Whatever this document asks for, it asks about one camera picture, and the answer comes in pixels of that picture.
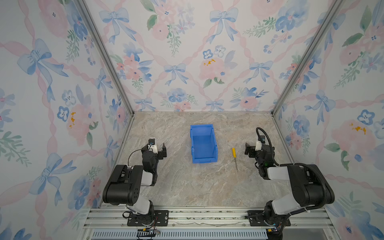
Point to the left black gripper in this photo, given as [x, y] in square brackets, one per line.
[160, 152]

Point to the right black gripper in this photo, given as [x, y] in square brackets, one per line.
[252, 151]

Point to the yellow handled screwdriver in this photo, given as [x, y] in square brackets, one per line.
[235, 158]

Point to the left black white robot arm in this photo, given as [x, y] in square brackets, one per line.
[124, 184]

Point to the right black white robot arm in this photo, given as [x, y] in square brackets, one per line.
[309, 188]

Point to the blue plastic storage bin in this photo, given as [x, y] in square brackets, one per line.
[204, 148]

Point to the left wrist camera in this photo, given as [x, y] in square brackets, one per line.
[152, 145]

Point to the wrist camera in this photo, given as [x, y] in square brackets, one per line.
[260, 142]
[152, 145]

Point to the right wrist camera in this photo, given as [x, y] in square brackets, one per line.
[260, 142]

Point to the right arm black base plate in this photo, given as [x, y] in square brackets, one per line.
[259, 218]

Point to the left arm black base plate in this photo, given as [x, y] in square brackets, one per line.
[147, 218]

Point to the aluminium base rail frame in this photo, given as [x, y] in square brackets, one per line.
[177, 223]

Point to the left aluminium corner post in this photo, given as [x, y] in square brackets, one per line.
[90, 24]

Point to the aluminium corner post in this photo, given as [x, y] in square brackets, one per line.
[90, 24]
[329, 17]

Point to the right aluminium corner post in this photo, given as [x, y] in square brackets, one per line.
[329, 17]

